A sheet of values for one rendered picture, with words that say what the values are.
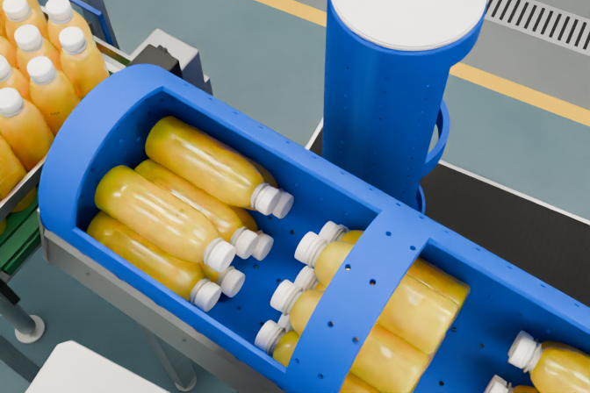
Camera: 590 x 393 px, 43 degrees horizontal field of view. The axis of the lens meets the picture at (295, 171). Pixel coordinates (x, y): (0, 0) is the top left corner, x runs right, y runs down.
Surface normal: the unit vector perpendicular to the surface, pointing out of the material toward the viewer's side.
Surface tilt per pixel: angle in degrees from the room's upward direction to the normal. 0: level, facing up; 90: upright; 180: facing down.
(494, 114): 0
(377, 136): 90
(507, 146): 0
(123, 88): 15
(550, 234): 0
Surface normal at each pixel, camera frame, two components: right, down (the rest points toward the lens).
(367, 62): -0.50, 0.76
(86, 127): -0.17, -0.27
